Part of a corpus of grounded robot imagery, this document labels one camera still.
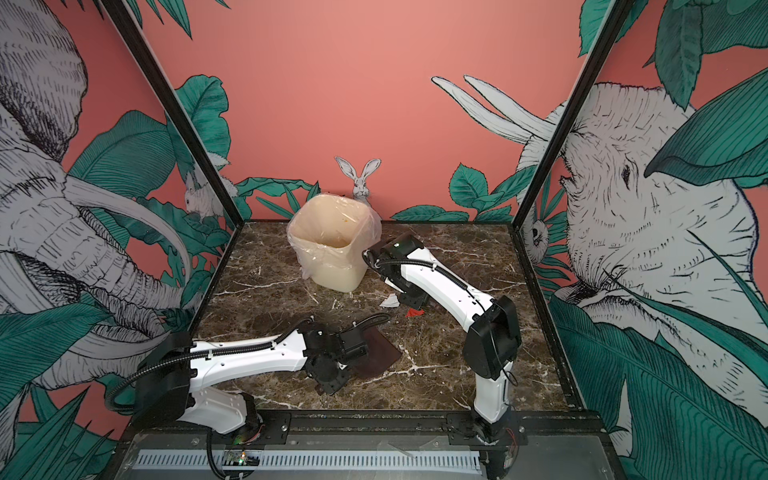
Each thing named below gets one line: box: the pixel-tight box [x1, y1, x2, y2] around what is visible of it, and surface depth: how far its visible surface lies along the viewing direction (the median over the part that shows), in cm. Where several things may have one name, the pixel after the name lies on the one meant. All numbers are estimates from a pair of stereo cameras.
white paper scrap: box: [380, 293, 400, 308], surface depth 98 cm
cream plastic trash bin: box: [287, 194, 382, 293], surface depth 93 cm
